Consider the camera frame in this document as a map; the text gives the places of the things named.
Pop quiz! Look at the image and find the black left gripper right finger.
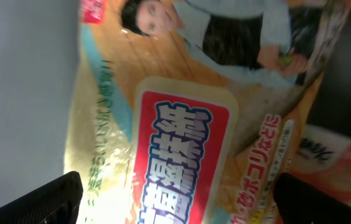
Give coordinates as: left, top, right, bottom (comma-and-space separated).
273, 172, 351, 224

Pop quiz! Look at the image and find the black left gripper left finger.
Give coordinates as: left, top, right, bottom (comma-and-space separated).
0, 171, 83, 224

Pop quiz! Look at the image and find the white snack bag red label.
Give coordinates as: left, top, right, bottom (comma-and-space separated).
65, 0, 351, 224

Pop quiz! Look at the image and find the grey plastic shopping basket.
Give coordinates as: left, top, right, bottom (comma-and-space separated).
0, 0, 79, 207

